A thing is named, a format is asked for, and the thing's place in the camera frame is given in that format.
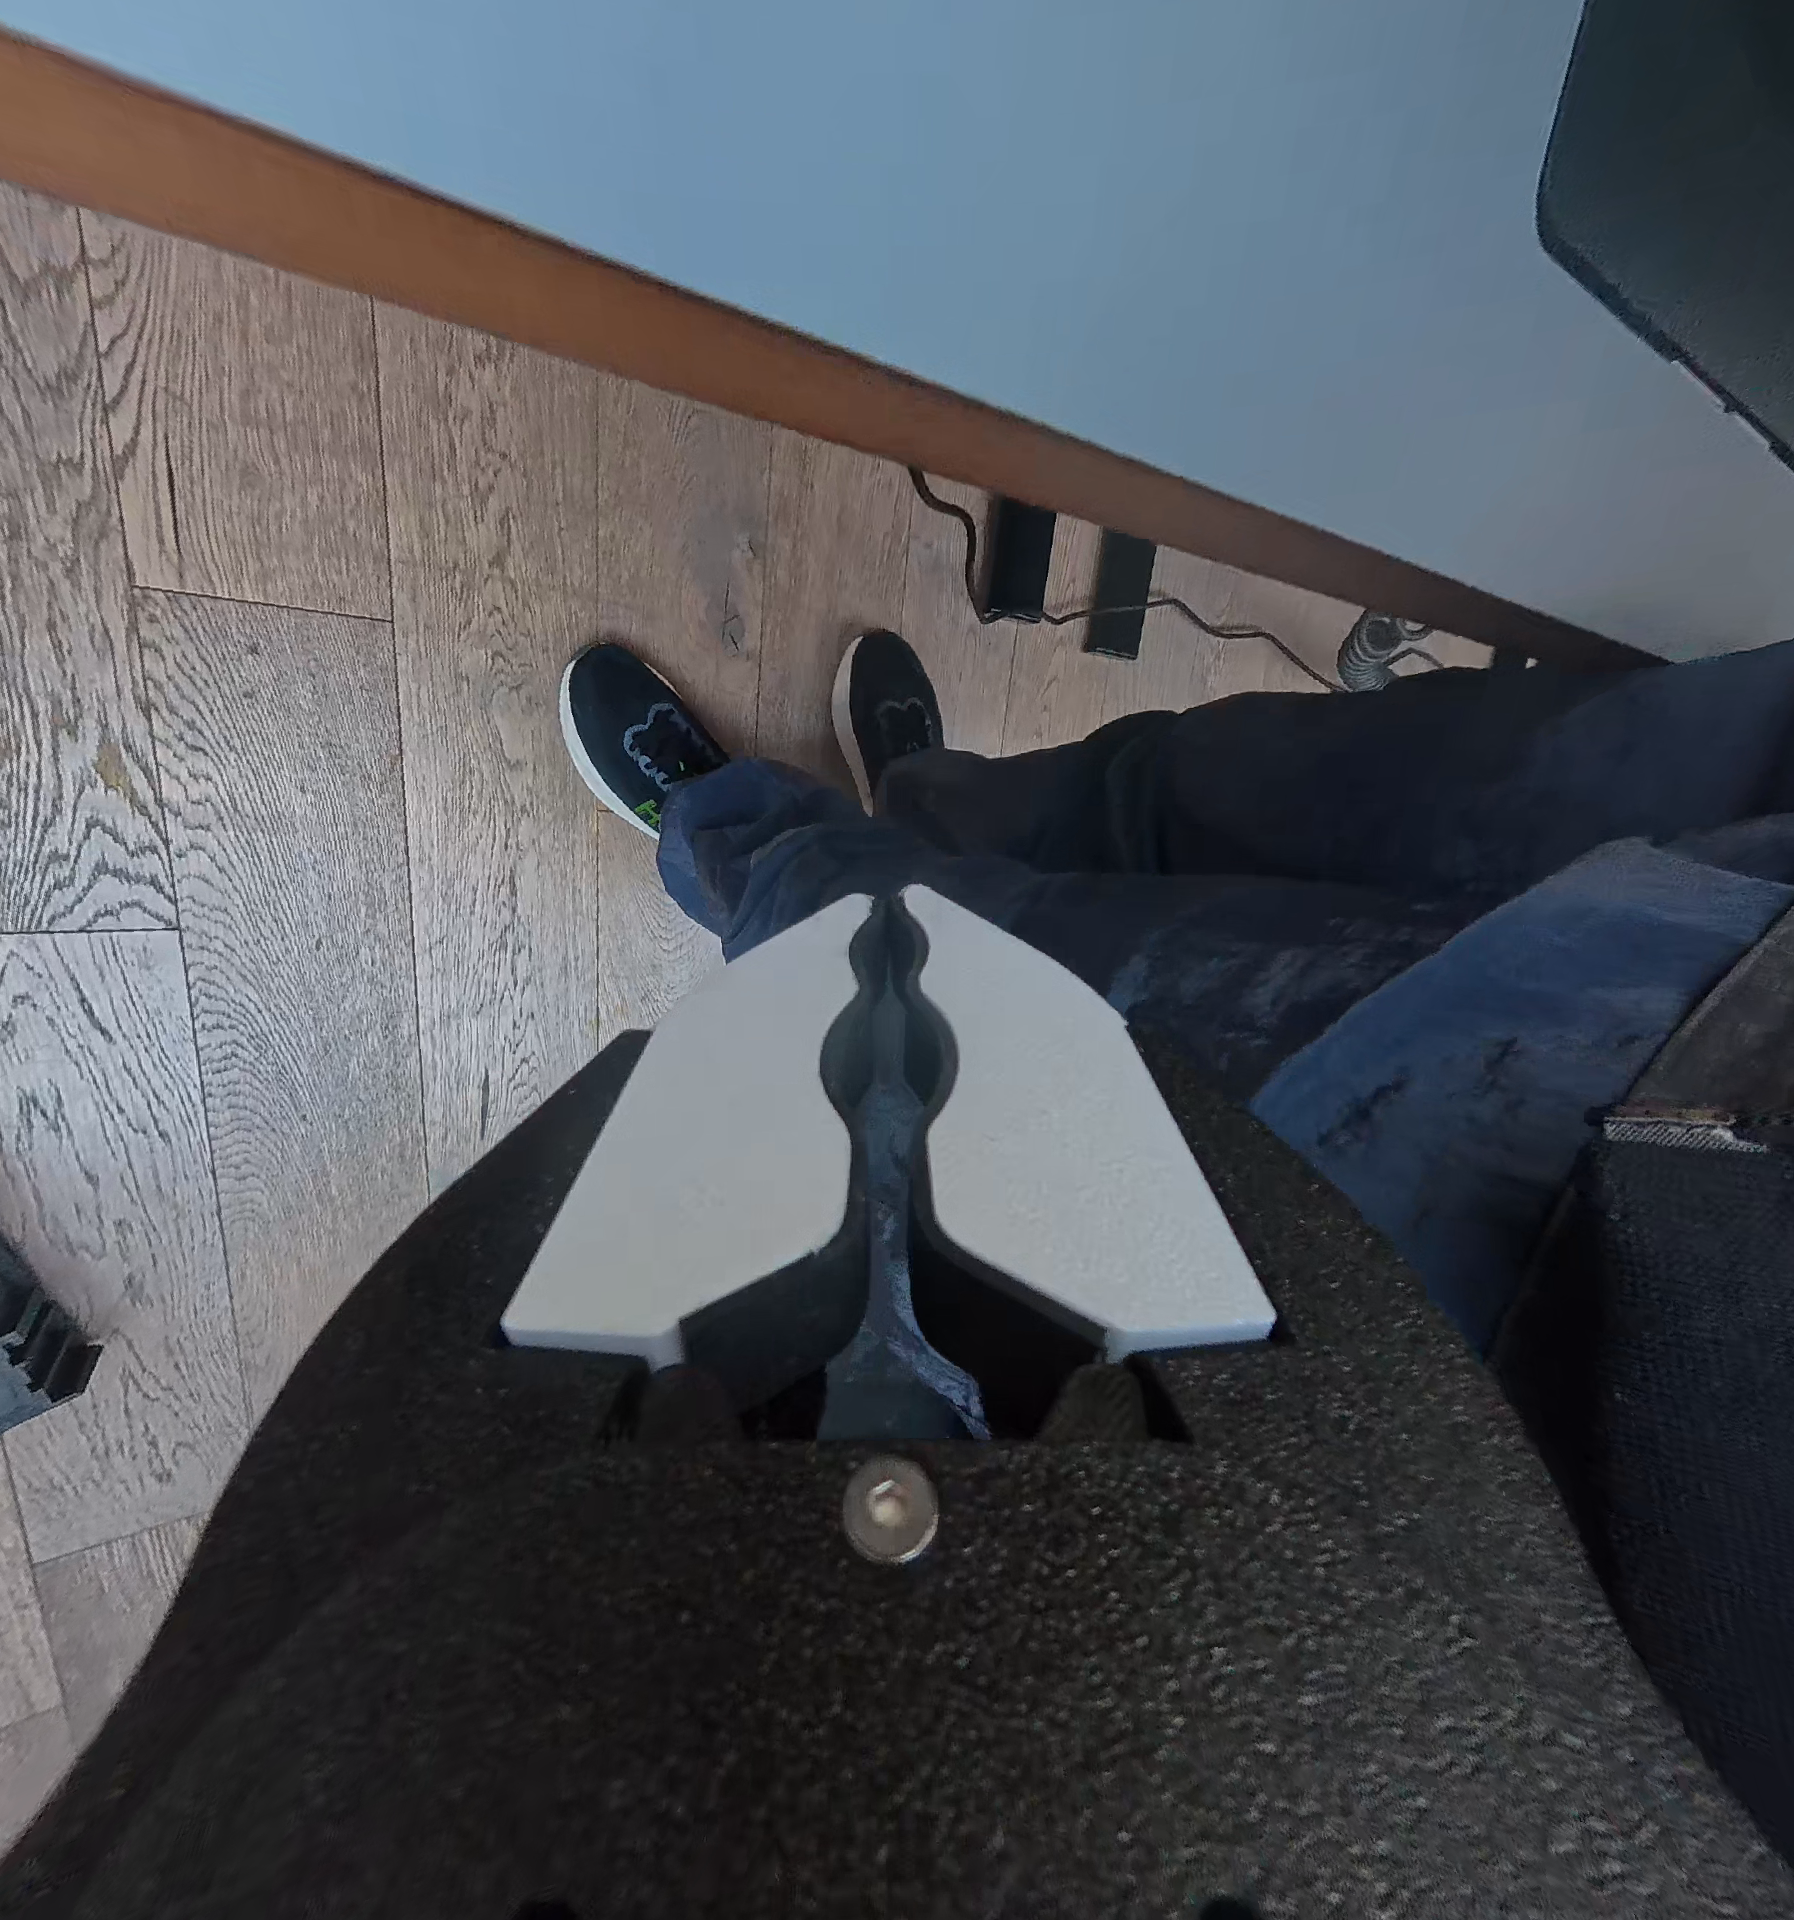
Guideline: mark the person's left leg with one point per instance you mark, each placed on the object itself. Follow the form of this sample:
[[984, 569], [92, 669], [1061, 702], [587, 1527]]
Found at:
[[779, 854]]

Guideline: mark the person's right leg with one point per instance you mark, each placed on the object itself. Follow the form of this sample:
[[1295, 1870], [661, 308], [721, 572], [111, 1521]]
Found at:
[[1288, 780]]

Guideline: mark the black rectangular block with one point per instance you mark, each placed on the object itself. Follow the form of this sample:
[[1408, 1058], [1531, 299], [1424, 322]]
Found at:
[[1122, 592]]

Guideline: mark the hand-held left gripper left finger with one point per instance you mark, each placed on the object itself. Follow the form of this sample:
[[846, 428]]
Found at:
[[686, 1171]]

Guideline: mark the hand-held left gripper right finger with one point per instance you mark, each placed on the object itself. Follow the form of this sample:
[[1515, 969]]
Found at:
[[1077, 1171]]

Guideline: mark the grey desk with brown edge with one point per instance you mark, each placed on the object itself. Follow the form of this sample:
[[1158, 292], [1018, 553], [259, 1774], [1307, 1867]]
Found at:
[[837, 180]]

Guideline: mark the black ribbed plastic panel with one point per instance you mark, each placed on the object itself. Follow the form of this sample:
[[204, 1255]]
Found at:
[[1707, 196]]

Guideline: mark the person's leg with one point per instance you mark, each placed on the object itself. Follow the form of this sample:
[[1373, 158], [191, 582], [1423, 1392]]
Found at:
[[1288, 780], [779, 854]]

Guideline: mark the black power adapter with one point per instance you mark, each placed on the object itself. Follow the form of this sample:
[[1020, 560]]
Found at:
[[1022, 557]]

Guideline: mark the black sneaker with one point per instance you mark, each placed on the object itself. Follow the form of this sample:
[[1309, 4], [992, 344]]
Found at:
[[890, 706], [634, 737]]

